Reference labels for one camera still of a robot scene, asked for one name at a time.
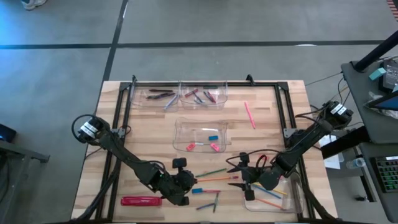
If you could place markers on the teal box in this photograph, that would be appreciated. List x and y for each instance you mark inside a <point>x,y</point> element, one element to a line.
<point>377,74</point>

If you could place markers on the clear water bottle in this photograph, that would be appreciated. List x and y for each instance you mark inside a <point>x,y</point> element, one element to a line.
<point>357,163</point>

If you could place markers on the monitor with blue screen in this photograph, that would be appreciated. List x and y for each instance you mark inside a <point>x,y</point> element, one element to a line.
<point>385,104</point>

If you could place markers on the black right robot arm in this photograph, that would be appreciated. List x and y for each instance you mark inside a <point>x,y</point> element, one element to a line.
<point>304,140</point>

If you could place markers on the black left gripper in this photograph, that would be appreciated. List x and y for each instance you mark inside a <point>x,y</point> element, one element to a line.
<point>183,182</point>

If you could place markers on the black post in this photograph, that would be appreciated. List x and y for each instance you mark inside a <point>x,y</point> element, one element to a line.
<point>376,51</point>

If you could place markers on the dark purple crayon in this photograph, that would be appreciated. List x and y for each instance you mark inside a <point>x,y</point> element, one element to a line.
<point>211,87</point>

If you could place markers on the green crayon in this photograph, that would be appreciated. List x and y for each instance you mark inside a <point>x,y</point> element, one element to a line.
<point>215,202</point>
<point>207,96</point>

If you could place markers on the white paper sheet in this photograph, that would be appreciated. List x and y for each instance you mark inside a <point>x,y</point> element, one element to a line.
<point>333,161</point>

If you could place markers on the black metal table frame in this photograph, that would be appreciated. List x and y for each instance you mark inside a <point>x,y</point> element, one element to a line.
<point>267,84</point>

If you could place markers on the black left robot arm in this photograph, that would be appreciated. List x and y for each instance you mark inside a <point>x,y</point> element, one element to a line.
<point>124,155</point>

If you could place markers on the red rectangular case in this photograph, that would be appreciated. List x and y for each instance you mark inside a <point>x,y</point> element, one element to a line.
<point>141,201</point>

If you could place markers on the green pencil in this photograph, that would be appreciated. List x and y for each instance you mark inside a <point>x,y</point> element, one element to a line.
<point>211,172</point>

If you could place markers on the pale lilac pen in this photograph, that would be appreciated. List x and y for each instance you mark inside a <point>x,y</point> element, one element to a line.
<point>171,101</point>

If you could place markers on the red striped mat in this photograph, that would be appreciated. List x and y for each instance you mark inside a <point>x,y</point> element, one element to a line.
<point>394,7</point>

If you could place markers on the dark grey workstation desk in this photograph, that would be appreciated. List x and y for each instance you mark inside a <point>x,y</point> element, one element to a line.
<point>354,81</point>

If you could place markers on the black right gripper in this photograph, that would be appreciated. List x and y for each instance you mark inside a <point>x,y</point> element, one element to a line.
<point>258,179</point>

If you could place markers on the keyboard with green keys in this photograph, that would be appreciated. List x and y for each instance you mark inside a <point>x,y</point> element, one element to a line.
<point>387,174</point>

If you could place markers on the person's shoe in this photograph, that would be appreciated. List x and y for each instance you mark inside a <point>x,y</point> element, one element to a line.
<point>32,3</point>

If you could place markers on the clear plastic bin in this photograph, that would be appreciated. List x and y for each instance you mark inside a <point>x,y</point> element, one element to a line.
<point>183,130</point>
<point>222,93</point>
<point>140,102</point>
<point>295,202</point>

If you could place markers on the black device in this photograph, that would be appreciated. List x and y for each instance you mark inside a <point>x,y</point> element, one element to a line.
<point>7,133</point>

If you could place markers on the red eraser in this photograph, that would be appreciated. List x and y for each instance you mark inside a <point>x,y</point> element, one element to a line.
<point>191,147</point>

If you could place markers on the black electronic box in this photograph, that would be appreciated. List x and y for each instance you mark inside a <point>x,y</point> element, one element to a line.
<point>390,77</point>

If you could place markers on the yellow pencil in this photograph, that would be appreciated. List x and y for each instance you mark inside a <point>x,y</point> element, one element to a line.
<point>281,192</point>

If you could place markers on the pink pen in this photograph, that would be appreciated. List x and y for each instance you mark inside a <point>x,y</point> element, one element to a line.
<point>249,115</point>

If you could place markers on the blue crayon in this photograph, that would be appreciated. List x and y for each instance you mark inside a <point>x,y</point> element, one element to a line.
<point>205,206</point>

